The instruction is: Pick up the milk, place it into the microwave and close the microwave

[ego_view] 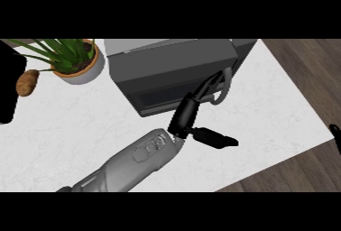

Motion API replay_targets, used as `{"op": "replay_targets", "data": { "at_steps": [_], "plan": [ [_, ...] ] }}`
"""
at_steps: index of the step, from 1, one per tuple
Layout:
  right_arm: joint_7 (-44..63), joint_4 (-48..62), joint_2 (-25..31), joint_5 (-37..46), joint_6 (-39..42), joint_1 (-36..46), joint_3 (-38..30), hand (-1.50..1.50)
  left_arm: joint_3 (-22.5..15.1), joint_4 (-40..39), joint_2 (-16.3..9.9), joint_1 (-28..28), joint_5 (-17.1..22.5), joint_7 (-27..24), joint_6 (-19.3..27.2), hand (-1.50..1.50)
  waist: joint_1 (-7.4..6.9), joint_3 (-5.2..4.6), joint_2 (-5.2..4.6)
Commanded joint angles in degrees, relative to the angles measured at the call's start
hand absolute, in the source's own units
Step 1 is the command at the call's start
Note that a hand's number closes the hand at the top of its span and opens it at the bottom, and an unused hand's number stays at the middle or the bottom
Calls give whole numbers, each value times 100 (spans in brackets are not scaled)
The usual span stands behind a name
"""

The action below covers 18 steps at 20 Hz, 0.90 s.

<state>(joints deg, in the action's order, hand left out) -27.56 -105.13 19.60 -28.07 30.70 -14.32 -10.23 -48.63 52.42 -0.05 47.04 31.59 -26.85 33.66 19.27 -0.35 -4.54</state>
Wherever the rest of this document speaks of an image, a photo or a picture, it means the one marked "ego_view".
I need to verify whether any dark grey microwave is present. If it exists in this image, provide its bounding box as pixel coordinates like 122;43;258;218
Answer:
101;39;259;118

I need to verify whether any green plant in white pot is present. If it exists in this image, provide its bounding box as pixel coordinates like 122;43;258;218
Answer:
5;39;106;86

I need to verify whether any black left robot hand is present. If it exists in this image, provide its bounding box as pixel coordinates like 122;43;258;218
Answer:
166;69;239;150

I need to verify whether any black flat appliance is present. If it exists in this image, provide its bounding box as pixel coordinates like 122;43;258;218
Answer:
0;40;29;125

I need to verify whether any dark grey microwave door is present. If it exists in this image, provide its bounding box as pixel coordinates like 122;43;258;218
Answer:
107;39;239;118

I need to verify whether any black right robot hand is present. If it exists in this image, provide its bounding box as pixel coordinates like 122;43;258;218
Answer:
327;123;341;156

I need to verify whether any brown potato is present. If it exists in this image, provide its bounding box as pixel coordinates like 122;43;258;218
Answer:
14;69;41;98

